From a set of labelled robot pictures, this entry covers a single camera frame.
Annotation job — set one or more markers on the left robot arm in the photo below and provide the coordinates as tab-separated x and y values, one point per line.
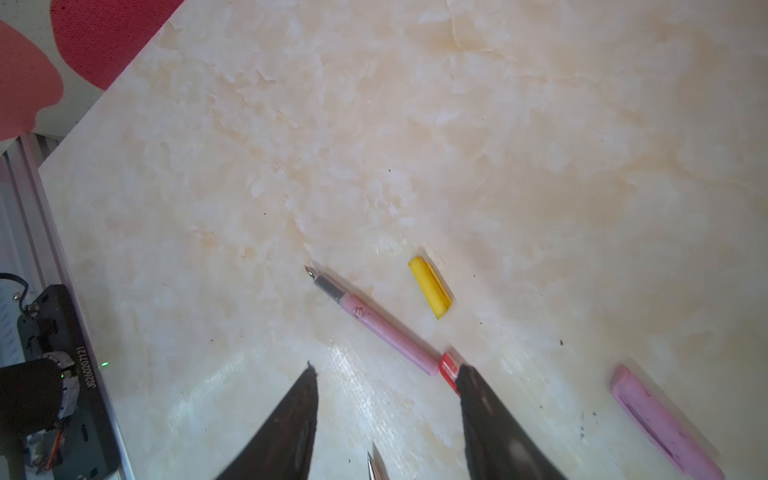
35	395

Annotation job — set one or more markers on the red pen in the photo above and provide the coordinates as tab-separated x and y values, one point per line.
376	467

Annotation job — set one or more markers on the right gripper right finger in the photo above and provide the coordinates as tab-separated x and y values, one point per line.
496	446

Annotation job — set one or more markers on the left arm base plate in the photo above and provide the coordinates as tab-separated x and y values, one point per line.
72	436

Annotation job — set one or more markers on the aluminium front rail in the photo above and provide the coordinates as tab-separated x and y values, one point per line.
31	260

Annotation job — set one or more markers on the pink pen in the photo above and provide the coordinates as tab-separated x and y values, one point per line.
392	332

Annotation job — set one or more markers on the yellow pen cap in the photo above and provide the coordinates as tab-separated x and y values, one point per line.
432	287

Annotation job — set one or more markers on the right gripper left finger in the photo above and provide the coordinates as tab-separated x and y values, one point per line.
282	448

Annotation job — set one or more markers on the pink pen cap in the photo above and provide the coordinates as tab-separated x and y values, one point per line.
669	436

